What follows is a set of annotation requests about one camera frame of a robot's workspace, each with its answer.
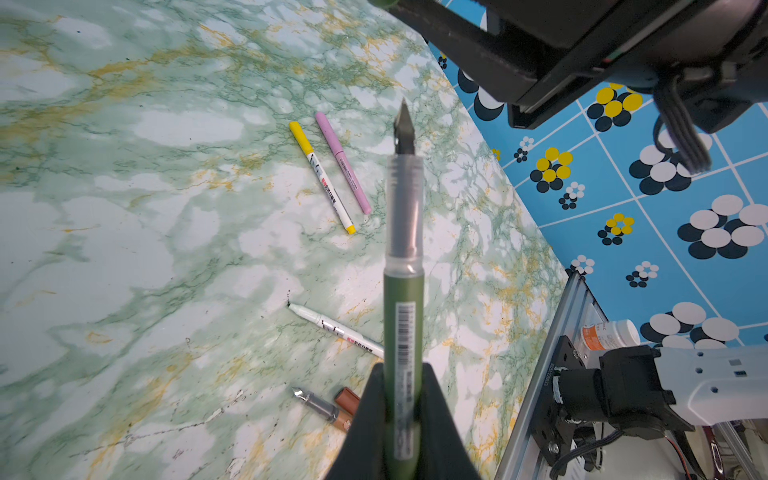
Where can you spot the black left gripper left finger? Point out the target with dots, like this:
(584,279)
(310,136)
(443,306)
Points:
(362,455)

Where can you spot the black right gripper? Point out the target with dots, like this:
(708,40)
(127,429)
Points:
(539,56)

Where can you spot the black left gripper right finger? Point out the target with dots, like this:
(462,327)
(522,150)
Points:
(442,452)

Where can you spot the dark green pen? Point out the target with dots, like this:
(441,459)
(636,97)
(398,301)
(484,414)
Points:
(403,295)

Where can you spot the white pen light green end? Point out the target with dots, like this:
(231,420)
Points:
(334,327)

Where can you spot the pink pen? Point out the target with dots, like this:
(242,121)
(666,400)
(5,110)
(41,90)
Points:
(343,162)

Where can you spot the white pen yellow end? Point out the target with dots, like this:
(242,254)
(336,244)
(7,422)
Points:
(322,177)

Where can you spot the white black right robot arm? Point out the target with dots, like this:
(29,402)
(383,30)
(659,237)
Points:
(637,134)

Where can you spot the small brown cap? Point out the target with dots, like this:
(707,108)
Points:
(347,400)

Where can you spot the white pill bottle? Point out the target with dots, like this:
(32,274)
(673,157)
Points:
(611,335)

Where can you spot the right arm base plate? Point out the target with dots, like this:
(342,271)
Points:
(568,407)

